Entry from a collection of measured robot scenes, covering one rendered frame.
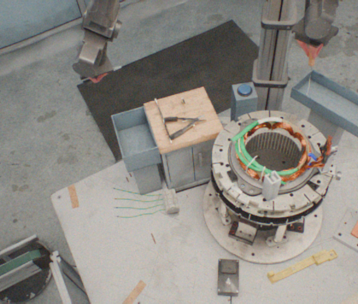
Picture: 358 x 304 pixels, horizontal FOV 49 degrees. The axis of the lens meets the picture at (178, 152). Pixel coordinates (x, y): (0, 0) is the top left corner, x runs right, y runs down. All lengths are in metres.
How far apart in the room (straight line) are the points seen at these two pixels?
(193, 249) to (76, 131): 1.56
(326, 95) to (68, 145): 1.73
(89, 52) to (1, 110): 2.09
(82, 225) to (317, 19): 0.96
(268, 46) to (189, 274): 0.79
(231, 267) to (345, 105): 0.61
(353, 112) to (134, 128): 0.69
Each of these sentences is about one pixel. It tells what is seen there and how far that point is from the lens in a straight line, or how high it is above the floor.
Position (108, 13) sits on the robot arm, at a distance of 0.89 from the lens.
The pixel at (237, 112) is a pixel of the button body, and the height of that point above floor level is 0.97.
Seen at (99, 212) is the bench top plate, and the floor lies 0.78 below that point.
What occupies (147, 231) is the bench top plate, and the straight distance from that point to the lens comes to 1.34.
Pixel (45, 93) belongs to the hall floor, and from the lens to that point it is 2.98.
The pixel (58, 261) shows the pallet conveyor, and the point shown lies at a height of 0.67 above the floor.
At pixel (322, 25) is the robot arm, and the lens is 0.99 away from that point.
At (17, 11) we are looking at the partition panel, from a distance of 3.13.
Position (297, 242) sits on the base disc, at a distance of 1.31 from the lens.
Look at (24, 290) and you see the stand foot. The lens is 2.26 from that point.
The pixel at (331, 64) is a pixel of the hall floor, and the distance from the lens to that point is 2.99.
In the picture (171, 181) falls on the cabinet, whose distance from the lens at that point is 1.32.
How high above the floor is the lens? 2.00
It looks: 56 degrees down
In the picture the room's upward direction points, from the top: 8 degrees counter-clockwise
